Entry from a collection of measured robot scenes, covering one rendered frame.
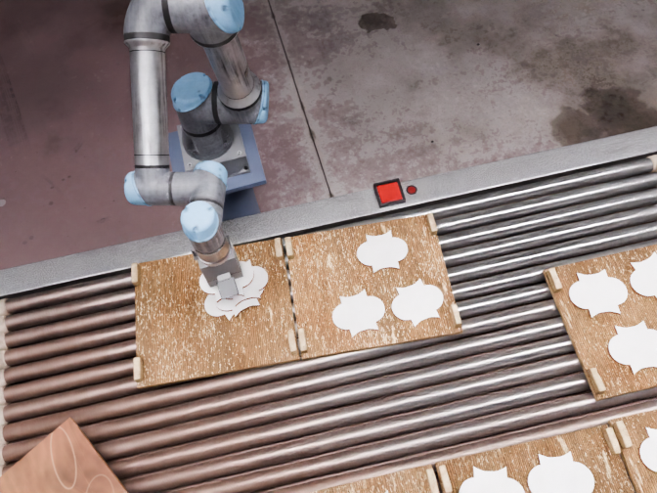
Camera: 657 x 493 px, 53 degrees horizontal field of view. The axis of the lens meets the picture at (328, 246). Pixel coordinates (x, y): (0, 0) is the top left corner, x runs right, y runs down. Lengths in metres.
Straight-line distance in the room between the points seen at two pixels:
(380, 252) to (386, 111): 1.57
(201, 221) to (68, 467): 0.63
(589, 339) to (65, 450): 1.26
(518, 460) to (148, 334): 0.96
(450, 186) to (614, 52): 1.91
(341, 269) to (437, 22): 2.13
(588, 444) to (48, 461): 1.22
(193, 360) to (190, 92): 0.70
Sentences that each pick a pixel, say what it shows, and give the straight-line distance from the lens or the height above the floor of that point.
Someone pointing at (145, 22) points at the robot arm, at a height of 1.54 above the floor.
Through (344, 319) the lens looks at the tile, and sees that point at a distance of 1.67.
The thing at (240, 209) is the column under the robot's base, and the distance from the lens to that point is 2.19.
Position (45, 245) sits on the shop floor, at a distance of 3.19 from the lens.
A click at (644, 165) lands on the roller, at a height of 0.92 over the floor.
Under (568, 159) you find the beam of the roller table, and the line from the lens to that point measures 2.01.
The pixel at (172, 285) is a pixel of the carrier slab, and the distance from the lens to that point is 1.80.
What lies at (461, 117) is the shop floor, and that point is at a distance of 3.22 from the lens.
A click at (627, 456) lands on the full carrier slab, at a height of 0.94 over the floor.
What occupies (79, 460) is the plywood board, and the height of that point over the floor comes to 1.04.
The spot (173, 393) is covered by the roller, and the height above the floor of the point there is 0.92.
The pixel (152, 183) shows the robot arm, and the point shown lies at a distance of 1.47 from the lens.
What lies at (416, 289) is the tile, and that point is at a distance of 1.70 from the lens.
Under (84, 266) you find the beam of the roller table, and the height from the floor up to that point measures 0.91.
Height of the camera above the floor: 2.50
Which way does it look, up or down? 62 degrees down
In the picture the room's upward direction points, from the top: 8 degrees counter-clockwise
